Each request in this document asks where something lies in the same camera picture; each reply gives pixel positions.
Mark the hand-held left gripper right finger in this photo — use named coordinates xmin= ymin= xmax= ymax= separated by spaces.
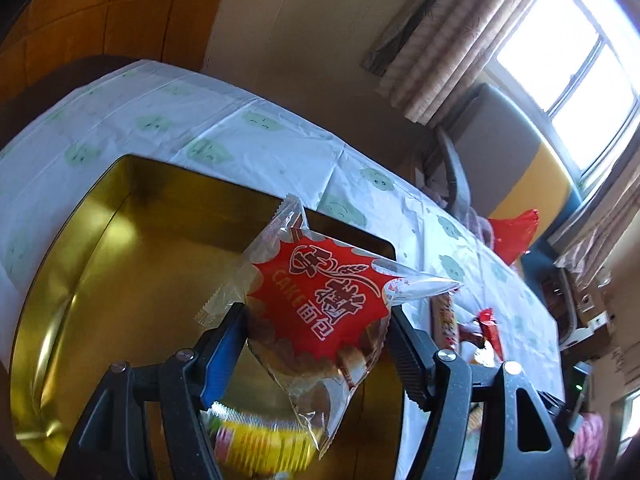
xmin=385 ymin=305 xmax=576 ymax=480

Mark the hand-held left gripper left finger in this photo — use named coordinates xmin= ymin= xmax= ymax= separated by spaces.
xmin=55 ymin=302 xmax=251 ymax=480

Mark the yellow clear snack packet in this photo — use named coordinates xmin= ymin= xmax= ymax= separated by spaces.
xmin=457 ymin=340 xmax=501 ymax=367

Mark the clear cake packet red label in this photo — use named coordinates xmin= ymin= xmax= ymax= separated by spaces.
xmin=195 ymin=195 xmax=463 ymax=466

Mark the gold metal tin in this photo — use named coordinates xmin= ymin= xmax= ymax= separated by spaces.
xmin=10 ymin=155 xmax=406 ymax=480

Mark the long striped snack packet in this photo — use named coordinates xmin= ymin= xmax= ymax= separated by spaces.
xmin=432 ymin=292 xmax=458 ymax=351

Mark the red snack packet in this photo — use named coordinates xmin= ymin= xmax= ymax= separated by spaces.
xmin=475 ymin=308 xmax=503 ymax=358

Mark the yellow striped snack packet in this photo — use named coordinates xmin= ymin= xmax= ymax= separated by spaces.
xmin=202 ymin=402 xmax=321 ymax=480

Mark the red plastic bag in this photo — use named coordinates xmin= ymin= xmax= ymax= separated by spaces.
xmin=487 ymin=208 xmax=541 ymax=266

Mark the pink patterned cloth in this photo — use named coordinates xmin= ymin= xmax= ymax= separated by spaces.
xmin=570 ymin=412 xmax=608 ymax=480

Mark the beige patterned curtain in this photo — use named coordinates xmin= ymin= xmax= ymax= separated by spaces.
xmin=555 ymin=160 xmax=640 ymax=281
xmin=362 ymin=0 xmax=556 ymax=126

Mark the cloud print tablecloth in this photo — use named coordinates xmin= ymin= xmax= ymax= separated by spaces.
xmin=0 ymin=59 xmax=563 ymax=480

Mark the grey yellow armchair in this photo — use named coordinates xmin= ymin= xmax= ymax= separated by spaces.
xmin=415 ymin=82 xmax=583 ymax=261

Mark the window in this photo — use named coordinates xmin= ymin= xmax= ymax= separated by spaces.
xmin=480 ymin=0 xmax=640 ymax=196

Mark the wooden panel cabinet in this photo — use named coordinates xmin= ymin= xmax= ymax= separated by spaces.
xmin=0 ymin=0 xmax=236 ymax=126

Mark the grey curved chair frame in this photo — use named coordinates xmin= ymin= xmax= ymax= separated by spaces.
xmin=547 ymin=260 xmax=613 ymax=348

